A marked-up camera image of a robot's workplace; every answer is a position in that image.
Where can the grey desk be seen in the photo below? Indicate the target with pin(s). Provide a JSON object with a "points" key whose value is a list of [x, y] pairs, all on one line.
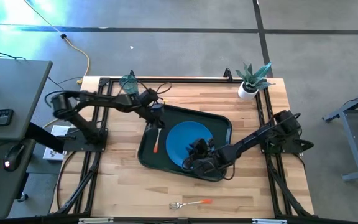
{"points": [[17, 87]]}

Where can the grey metal table frame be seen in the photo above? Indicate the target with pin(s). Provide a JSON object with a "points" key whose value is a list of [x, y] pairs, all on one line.
{"points": [[348, 137]]}

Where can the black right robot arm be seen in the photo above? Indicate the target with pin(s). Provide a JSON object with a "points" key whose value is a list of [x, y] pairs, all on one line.
{"points": [[250, 137]]}

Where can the black computer mouse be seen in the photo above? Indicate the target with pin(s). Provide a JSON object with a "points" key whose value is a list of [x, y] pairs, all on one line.
{"points": [[12, 157]]}

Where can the silver frame bracket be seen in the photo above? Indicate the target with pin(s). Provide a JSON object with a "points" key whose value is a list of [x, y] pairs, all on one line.
{"points": [[269, 221], [95, 220]]}

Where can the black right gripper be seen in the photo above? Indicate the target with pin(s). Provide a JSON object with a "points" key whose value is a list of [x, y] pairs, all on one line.
{"points": [[219, 157]]}

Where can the plant in white pot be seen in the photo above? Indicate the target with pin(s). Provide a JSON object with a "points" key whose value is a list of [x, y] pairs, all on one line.
{"points": [[247, 91]]}

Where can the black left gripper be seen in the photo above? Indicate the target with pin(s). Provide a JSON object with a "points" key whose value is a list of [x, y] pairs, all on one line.
{"points": [[146, 98]]}

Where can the blue translucent plastic cup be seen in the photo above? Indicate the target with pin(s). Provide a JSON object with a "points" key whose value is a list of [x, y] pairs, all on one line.
{"points": [[129, 84]]}

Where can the blue plate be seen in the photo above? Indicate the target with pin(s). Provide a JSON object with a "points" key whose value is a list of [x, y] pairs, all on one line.
{"points": [[182, 140]]}

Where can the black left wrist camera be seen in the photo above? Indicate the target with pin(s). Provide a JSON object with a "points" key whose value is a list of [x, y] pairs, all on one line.
{"points": [[157, 109]]}

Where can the black desk support bar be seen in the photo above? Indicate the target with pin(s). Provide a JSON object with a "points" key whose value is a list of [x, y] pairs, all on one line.
{"points": [[42, 137]]}

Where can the dark green tray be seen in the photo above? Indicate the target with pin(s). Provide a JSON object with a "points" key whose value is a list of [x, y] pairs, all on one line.
{"points": [[179, 115]]}

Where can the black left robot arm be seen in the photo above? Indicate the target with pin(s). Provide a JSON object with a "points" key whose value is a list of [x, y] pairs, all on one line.
{"points": [[104, 99]]}

